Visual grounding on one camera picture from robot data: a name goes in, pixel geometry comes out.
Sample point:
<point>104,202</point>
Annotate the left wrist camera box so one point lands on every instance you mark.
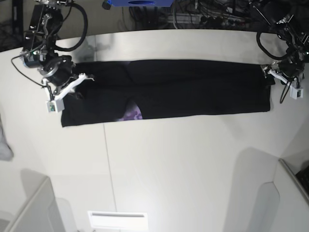
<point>296,93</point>

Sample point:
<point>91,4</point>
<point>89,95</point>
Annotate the blue plastic box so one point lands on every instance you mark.
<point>107,4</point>

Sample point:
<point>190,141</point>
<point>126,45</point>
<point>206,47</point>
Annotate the grey partition left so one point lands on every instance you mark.
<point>28,203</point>

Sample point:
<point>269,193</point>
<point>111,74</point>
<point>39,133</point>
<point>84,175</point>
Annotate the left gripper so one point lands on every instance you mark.
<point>290,69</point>

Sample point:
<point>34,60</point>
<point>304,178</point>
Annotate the grey partition right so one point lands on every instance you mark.
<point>281,205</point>

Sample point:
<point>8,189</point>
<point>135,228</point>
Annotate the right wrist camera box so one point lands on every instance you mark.
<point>55,106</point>

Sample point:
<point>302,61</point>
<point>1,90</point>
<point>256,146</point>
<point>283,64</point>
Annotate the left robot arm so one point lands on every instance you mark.
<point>289,20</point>

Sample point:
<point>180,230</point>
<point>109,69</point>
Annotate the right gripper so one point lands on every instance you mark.
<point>60,78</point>

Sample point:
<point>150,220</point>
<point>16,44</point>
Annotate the black keyboard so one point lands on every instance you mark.
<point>303,177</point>

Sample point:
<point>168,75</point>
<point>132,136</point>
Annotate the grey partition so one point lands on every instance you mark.
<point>28,203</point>
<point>281,205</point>

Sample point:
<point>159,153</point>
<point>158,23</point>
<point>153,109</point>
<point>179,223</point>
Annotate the black cabinet post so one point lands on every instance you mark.
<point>17,20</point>

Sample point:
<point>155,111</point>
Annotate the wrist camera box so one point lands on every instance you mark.
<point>296,93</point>
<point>55,106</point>

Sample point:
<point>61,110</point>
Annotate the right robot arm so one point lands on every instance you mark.
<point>41,52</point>

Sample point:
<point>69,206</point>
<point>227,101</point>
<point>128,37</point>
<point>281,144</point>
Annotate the black T-shirt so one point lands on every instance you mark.
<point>166,89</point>

